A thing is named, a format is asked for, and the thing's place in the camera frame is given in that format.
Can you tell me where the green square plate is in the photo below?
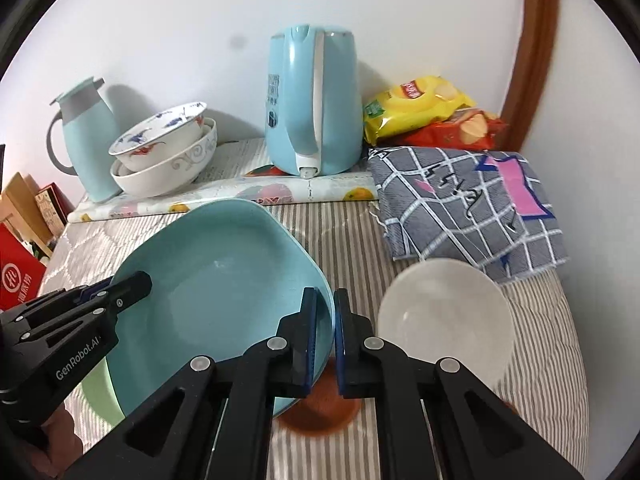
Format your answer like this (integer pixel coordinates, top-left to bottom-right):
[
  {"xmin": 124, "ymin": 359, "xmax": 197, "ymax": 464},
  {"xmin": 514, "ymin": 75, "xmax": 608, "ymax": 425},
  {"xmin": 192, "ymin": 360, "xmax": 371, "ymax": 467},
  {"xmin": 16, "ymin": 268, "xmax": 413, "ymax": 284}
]
[{"xmin": 81, "ymin": 359, "xmax": 125, "ymax": 427}]

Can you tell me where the brown clay bowl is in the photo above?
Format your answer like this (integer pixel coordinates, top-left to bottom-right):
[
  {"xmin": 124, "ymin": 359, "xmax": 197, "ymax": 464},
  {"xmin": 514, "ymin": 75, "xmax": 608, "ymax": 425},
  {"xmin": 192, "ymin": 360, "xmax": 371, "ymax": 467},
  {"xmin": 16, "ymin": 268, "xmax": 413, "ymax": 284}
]
[{"xmin": 277, "ymin": 358, "xmax": 362, "ymax": 437}]

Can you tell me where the white ceramic bowl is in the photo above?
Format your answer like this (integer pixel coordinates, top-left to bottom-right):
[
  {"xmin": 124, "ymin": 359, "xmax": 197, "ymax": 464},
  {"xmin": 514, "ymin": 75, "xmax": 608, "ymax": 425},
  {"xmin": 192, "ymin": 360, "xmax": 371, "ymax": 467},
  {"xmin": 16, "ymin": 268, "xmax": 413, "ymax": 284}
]
[{"xmin": 376, "ymin": 258, "xmax": 515, "ymax": 388}]

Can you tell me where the blue square plate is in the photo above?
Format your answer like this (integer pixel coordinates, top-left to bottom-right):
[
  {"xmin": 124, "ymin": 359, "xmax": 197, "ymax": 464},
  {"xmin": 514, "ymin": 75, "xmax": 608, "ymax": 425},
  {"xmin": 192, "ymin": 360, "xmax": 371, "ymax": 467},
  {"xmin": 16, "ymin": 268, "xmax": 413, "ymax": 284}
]
[{"xmin": 106, "ymin": 200, "xmax": 335, "ymax": 414}]

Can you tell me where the person's left hand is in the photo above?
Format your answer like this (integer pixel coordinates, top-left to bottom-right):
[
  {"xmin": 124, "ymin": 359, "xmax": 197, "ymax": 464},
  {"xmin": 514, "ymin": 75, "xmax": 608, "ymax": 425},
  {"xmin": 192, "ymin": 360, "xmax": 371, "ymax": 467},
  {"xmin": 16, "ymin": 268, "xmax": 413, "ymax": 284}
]
[{"xmin": 26, "ymin": 404, "xmax": 84, "ymax": 479}]

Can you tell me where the red paper bag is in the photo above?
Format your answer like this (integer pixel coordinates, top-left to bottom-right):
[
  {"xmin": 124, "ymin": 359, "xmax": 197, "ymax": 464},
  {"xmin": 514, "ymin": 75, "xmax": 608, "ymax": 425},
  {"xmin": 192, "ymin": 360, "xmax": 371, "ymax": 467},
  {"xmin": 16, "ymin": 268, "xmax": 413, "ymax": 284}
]
[{"xmin": 0, "ymin": 224, "xmax": 46, "ymax": 311}]

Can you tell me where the patterned gift box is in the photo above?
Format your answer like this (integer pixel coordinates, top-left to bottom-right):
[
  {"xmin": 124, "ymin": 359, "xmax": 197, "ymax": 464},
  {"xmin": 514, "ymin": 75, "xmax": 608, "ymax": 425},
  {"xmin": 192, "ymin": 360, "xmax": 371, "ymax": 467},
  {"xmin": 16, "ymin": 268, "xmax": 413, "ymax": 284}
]
[{"xmin": 35, "ymin": 182, "xmax": 74, "ymax": 238}]

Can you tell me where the brown paper bag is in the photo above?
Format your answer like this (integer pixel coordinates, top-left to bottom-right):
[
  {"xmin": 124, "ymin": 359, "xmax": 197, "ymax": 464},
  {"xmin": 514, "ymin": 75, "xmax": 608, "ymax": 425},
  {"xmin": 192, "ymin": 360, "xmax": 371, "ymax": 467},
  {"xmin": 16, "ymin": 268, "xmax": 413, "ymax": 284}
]
[{"xmin": 1, "ymin": 172, "xmax": 53, "ymax": 257}]

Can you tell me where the white bowl with grey scrolls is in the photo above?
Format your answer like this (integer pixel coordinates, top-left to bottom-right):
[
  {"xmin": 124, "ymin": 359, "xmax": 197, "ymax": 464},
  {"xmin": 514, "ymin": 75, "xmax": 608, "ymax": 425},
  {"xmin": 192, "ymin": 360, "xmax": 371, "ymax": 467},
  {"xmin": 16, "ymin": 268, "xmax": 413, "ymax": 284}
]
[{"xmin": 111, "ymin": 117, "xmax": 218, "ymax": 198}]

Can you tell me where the white bowl with fish pattern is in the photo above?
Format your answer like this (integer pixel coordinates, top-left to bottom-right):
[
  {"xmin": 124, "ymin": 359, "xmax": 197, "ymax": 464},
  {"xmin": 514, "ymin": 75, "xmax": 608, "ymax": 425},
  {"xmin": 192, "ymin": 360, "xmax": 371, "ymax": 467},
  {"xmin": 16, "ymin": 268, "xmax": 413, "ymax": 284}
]
[{"xmin": 108, "ymin": 101, "xmax": 206, "ymax": 171}]

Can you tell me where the light blue thermos jug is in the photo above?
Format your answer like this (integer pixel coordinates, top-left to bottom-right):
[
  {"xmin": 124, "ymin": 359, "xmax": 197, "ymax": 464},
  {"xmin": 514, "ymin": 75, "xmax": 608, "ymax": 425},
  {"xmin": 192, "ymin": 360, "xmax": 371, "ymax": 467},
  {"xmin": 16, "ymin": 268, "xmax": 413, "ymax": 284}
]
[{"xmin": 46, "ymin": 77, "xmax": 122, "ymax": 203}]

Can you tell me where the fruit print rolled mat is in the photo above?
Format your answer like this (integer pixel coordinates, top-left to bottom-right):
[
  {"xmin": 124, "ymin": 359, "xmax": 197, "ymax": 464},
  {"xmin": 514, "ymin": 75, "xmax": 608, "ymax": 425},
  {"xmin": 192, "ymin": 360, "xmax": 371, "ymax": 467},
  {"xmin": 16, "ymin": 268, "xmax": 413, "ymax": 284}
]
[{"xmin": 67, "ymin": 171, "xmax": 378, "ymax": 223}]

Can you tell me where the grey checked folded cloth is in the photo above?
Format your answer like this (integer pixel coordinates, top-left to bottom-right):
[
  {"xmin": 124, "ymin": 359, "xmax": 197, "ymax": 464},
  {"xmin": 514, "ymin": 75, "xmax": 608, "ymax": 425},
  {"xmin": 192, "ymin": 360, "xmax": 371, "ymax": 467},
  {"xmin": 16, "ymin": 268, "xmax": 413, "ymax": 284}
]
[{"xmin": 368, "ymin": 146, "xmax": 568, "ymax": 284}]

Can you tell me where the light blue electric kettle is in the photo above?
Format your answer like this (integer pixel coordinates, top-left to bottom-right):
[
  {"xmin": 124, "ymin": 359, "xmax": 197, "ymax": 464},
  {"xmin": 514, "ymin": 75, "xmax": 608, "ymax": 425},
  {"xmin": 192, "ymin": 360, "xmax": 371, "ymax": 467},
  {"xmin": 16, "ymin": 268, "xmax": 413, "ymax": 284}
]
[{"xmin": 265, "ymin": 24, "xmax": 363, "ymax": 180}]

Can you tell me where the red snack bag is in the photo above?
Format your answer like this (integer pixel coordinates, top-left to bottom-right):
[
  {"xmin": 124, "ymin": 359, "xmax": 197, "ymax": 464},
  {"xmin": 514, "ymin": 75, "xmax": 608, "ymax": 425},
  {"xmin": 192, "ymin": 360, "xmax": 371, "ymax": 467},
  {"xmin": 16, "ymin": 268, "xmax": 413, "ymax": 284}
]
[{"xmin": 380, "ymin": 108, "xmax": 508, "ymax": 152}]

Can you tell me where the yellow chips bag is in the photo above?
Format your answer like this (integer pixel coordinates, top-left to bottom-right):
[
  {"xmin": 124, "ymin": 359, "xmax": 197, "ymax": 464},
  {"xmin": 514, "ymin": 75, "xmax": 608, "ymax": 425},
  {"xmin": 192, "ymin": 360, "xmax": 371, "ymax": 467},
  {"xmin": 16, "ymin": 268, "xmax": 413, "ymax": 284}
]
[{"xmin": 363, "ymin": 76, "xmax": 475, "ymax": 146}]

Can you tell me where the brown wooden door frame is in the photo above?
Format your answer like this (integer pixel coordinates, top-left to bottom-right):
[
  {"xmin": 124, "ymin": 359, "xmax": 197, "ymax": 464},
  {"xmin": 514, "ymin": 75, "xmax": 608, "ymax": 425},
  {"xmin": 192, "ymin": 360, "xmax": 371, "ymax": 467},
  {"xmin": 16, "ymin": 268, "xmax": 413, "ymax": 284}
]
[{"xmin": 500, "ymin": 0, "xmax": 560, "ymax": 152}]

